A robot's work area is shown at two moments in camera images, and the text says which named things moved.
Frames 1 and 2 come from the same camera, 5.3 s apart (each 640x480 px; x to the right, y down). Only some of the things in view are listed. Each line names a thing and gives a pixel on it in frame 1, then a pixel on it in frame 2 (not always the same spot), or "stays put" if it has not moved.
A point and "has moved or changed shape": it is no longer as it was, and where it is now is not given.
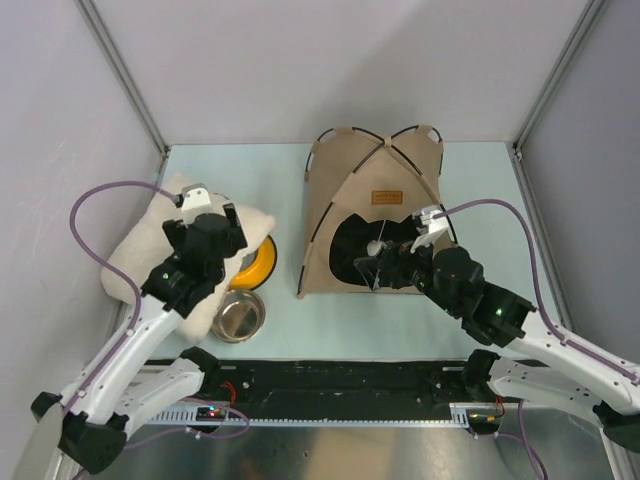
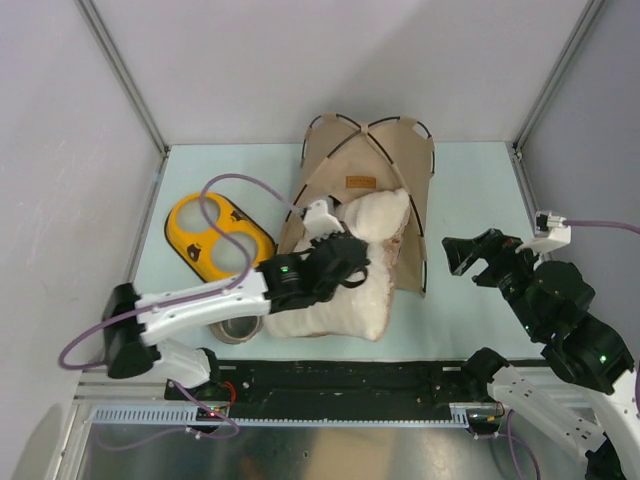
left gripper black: x=236 y=239 to x=315 y=243
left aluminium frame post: x=125 y=74 stays put
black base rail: x=336 y=387 stays put
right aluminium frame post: x=585 y=19 stays put
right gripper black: x=398 y=254 to x=491 y=245
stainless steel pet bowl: x=239 y=316 stays put
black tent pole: x=363 y=163 has moved or changed shape
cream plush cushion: x=142 y=250 to x=375 y=220
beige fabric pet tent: x=360 y=192 has moved or changed shape
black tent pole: x=399 y=152 to x=350 y=137
